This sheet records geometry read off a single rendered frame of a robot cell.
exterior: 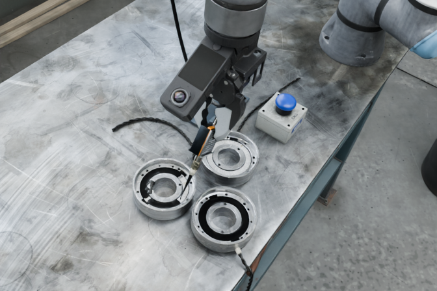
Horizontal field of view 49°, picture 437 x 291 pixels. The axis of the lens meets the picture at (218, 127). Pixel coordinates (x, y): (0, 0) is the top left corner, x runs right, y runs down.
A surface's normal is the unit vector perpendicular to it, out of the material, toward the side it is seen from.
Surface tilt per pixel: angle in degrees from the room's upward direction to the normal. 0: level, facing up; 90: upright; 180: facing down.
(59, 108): 0
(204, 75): 29
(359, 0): 95
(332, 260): 0
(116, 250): 0
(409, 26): 95
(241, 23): 90
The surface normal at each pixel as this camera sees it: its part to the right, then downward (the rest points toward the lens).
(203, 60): -0.14, -0.27
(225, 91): -0.56, 0.59
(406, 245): 0.11, -0.65
